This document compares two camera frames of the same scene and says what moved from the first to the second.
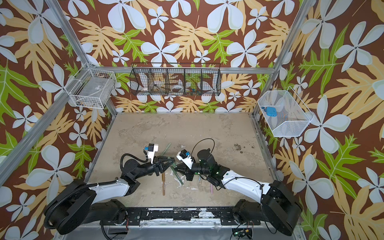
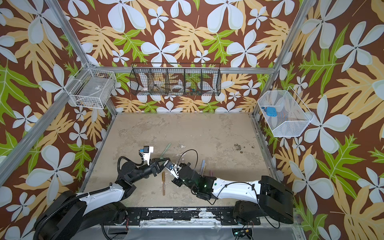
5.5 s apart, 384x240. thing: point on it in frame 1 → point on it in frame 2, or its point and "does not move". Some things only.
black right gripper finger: [189, 174] → [177, 182]
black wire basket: [176, 79] does not move
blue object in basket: [270, 111] does not move
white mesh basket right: [284, 113] does not move
